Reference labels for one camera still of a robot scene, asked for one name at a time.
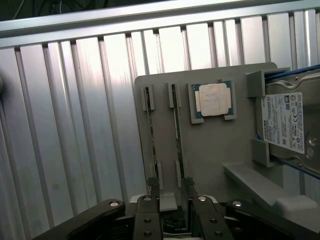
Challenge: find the aluminium frame rail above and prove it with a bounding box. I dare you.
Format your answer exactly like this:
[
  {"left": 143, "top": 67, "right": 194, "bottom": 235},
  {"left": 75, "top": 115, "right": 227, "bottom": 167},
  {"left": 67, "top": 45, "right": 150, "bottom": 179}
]
[{"left": 0, "top": 0, "right": 320, "bottom": 40}]

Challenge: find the silver Toshiba hard disk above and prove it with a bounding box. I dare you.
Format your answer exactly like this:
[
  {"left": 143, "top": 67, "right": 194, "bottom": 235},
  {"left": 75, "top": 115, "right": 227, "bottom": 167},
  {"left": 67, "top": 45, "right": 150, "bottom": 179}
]
[{"left": 259, "top": 70, "right": 320, "bottom": 174}]

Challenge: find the CPU with silver lid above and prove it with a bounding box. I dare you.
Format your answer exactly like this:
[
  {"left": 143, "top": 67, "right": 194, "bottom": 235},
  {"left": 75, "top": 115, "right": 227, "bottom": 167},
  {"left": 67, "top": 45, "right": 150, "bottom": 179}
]
[{"left": 191, "top": 81, "right": 235, "bottom": 119}]

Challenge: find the grey parts rack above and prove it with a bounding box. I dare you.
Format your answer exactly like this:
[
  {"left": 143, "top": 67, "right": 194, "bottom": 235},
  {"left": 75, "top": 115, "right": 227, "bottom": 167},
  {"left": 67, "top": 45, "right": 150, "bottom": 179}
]
[{"left": 128, "top": 61, "right": 320, "bottom": 210}]

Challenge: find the green RAM stick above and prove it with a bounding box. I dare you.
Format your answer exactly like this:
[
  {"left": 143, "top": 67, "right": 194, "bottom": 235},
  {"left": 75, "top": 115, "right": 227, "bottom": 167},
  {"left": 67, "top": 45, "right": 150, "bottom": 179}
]
[
  {"left": 170, "top": 83, "right": 193, "bottom": 186},
  {"left": 144, "top": 85, "right": 158, "bottom": 186}
]

